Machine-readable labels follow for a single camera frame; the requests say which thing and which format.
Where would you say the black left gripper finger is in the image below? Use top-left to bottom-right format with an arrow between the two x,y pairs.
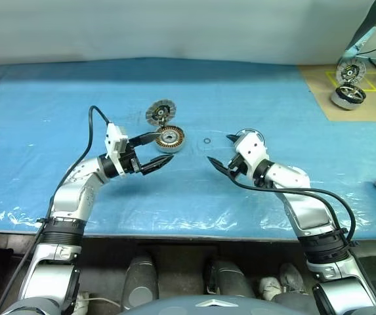
129,132 -> 161,148
140,154 -> 175,176

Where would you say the blue plastic table cover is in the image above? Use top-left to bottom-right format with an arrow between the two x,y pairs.
0,57 -> 376,239

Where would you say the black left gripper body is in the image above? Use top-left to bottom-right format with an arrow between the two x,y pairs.
120,141 -> 142,175

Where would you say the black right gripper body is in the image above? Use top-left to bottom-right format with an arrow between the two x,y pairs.
228,154 -> 247,180

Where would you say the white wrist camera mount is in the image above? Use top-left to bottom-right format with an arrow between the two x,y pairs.
104,122 -> 130,175
234,133 -> 270,180

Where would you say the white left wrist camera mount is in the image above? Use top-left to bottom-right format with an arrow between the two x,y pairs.
104,122 -> 130,175

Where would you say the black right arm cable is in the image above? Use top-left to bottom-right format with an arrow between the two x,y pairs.
226,169 -> 358,245

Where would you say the silver motor rotor housing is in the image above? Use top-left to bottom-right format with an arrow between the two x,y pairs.
236,128 -> 266,147
331,84 -> 367,112

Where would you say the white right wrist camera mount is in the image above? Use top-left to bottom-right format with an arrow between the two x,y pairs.
234,133 -> 270,180

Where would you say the dark rounded robot leg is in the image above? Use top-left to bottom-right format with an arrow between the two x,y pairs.
205,261 -> 257,298
123,255 -> 159,310

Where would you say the brown cardboard sheet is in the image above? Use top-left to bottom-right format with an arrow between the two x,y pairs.
297,62 -> 376,123

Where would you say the white floor cable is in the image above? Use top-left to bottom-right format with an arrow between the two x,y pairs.
84,295 -> 123,310

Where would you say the white sneaker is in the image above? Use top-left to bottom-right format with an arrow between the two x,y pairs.
279,262 -> 306,295
259,277 -> 282,301

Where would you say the grey robot torso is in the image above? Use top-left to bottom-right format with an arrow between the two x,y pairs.
115,294 -> 313,315

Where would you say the copper wound motor stator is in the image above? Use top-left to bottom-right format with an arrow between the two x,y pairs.
156,126 -> 186,154

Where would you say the grey tripod stand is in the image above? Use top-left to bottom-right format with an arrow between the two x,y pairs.
340,0 -> 376,65

